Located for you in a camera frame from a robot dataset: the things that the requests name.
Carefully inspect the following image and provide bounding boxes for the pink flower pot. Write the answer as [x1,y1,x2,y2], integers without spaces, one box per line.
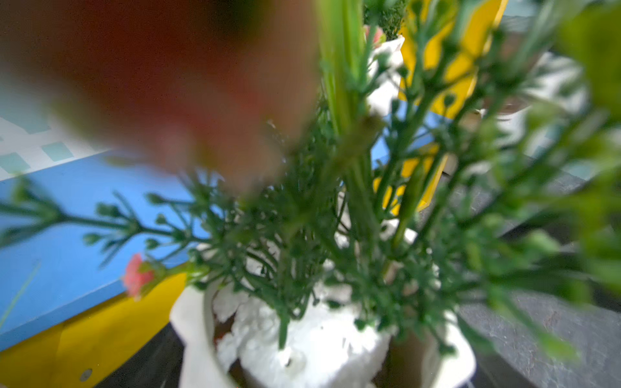
[364,1,407,116]
[1,1,620,357]

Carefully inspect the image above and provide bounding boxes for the yellow pink blue wooden rack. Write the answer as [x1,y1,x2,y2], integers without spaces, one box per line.
[1,1,506,387]

